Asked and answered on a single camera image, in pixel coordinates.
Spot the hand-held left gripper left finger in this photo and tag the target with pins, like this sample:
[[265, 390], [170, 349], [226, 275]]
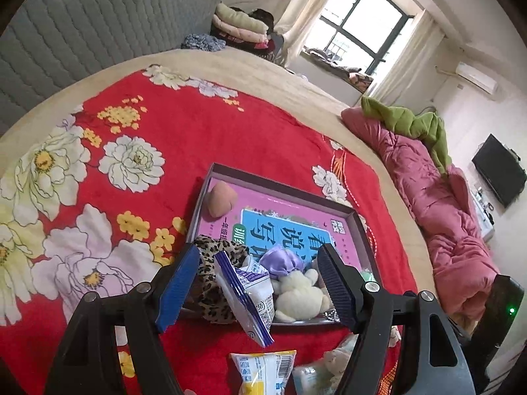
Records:
[[177, 284]]

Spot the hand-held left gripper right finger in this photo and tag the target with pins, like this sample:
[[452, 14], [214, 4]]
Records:
[[335, 284]]

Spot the white plush bear purple dress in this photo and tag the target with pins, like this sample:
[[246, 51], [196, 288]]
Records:
[[296, 296]]

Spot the white and blue snack packet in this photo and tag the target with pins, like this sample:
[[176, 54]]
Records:
[[251, 296]]

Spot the shallow cardboard box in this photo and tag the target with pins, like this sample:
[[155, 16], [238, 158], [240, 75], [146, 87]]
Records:
[[247, 181]]

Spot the peach-coloured soft ball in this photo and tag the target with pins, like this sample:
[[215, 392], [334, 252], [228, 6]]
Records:
[[222, 200]]

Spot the leopard print scrunchie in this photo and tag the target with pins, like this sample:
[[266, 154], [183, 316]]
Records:
[[210, 296]]

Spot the pink and blue workbook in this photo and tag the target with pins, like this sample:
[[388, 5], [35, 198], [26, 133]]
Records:
[[280, 218]]

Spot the yellow and white packet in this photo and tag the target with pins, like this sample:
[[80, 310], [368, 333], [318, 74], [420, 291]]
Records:
[[263, 372]]

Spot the white television cabinet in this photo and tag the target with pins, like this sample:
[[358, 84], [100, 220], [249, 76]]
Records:
[[485, 214]]

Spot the pink quilt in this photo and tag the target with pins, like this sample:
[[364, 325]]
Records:
[[444, 222]]

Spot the red floral blanket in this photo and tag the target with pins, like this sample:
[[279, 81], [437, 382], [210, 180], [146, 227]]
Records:
[[123, 131]]

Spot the green blanket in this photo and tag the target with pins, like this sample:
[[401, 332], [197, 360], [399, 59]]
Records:
[[411, 125]]

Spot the windowsill cushions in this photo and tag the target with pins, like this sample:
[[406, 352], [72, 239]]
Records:
[[341, 68]]

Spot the cream curtain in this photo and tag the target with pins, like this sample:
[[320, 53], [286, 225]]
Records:
[[308, 8], [411, 61]]

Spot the blue patterned cloth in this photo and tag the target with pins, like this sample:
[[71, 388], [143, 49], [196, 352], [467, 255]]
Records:
[[201, 43]]

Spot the white air conditioner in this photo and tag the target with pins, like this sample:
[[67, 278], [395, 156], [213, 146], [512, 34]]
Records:
[[477, 77]]

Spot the black framed window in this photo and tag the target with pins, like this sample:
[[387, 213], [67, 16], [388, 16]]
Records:
[[362, 24]]

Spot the stack of folded clothes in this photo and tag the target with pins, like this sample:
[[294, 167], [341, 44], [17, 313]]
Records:
[[243, 28]]

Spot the grey quilted headboard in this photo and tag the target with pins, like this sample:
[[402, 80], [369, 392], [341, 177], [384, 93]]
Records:
[[94, 20]]

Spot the black wall television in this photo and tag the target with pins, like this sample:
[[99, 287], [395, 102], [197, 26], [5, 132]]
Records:
[[500, 173]]

